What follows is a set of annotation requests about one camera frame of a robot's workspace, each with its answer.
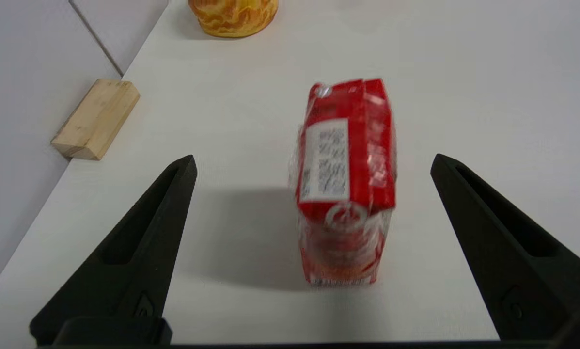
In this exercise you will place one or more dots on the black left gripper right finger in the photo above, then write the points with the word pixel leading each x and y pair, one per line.
pixel 512 261

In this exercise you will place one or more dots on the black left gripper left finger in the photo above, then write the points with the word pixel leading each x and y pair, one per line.
pixel 134 252

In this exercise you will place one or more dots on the red milk carton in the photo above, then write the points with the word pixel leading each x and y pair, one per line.
pixel 345 189

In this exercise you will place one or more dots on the small wooden block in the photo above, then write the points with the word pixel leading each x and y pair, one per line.
pixel 96 120

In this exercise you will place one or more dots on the cream puff toy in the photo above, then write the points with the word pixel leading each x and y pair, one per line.
pixel 233 17

